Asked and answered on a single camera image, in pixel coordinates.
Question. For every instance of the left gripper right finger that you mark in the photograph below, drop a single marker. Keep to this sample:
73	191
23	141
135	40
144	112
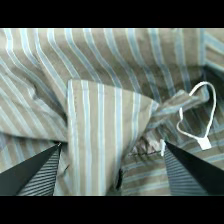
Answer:
195	173

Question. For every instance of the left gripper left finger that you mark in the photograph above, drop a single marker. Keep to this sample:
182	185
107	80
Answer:
30	173

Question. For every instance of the brown blue striped shirt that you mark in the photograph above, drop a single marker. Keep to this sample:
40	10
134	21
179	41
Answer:
100	100

